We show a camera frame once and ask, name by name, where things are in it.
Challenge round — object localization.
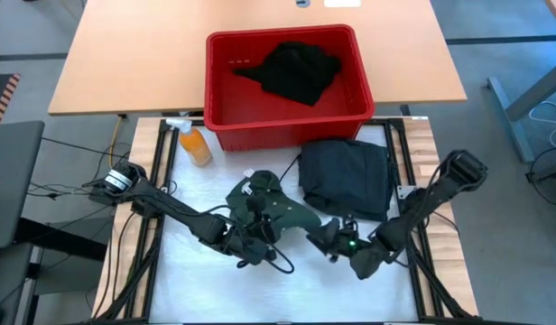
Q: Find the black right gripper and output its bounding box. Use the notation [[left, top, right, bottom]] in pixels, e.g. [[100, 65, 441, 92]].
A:
[[307, 215, 374, 264]]

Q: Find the dark navy garment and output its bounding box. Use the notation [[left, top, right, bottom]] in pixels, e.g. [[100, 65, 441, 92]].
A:
[[298, 138, 393, 222]]

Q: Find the black floor cable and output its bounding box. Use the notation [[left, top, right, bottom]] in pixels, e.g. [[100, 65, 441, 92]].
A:
[[27, 181, 124, 204]]

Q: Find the black garment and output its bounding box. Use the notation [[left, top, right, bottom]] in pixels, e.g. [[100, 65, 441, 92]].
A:
[[232, 41, 343, 107]]

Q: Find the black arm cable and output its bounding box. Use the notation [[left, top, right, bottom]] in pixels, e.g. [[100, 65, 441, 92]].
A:
[[236, 225, 295, 275]]

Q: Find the white table mat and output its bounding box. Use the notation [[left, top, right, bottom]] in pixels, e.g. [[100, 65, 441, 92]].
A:
[[149, 125, 419, 324]]

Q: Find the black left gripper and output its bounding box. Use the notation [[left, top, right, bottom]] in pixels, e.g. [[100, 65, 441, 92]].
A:
[[221, 194, 279, 268]]

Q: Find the white floor cable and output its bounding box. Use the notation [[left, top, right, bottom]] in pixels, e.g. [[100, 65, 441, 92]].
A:
[[528, 101, 556, 153]]

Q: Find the orange spray bottle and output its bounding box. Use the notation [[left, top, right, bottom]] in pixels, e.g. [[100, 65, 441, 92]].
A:
[[166, 117, 215, 168]]

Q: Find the red plastic bin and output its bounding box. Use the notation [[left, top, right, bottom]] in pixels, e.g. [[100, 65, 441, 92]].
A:
[[203, 24, 376, 153]]

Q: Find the black metal base bar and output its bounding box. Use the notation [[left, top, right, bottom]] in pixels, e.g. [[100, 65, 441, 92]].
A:
[[15, 218, 108, 263]]

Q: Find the black aluminium table frame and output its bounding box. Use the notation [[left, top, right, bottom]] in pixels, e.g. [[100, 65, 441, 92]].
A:
[[92, 116, 480, 325]]

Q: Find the grey desk leg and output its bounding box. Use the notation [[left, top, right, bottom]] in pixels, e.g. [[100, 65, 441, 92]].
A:
[[487, 58, 556, 163]]

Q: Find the dark green garment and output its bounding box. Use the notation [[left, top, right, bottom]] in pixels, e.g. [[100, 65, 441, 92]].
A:
[[226, 170, 325, 241]]

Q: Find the orange black striped floor mat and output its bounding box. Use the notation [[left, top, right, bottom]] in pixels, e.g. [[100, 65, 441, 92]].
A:
[[0, 73, 22, 126]]

